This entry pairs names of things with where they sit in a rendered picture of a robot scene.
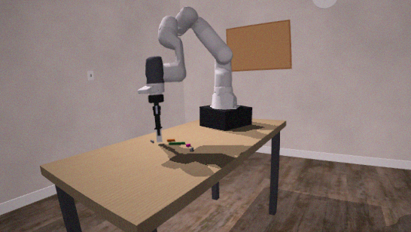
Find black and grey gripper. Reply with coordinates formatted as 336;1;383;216
148;95;164;142

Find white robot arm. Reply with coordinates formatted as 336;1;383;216
138;6;240;109

